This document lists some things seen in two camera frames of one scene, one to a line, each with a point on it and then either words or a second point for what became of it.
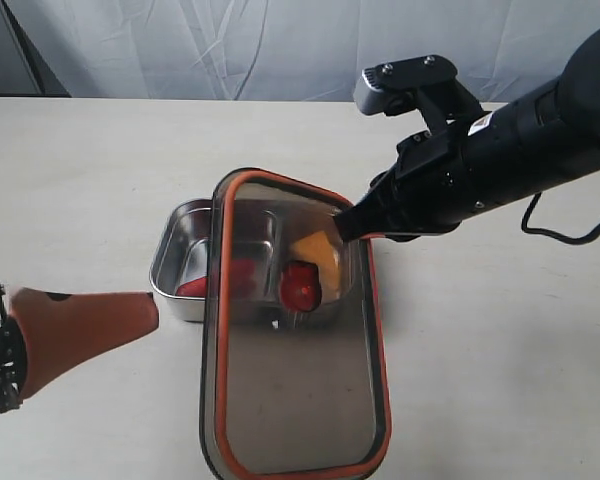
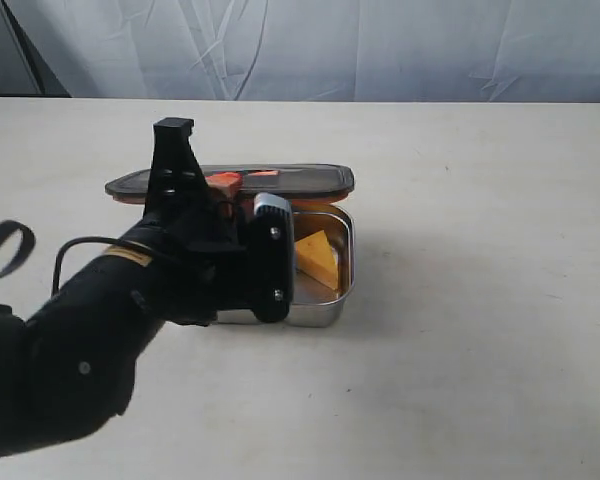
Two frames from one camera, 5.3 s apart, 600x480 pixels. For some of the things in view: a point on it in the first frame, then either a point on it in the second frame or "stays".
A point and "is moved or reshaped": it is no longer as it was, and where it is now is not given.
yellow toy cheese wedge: x=318 y=249 stays
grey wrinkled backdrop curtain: x=301 y=50 stays
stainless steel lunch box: x=180 y=262 is moved or reshaped
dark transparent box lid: x=294 y=380 to x=305 y=183
